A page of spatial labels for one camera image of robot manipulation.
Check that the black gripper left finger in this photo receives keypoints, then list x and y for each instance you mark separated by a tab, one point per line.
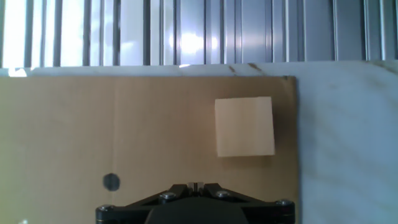
155	197

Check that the brown cardboard sheet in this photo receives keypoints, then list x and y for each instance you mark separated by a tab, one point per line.
93	124

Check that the small wooden block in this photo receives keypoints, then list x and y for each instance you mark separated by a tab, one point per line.
245	127

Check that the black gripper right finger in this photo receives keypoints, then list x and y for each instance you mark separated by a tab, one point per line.
236	199

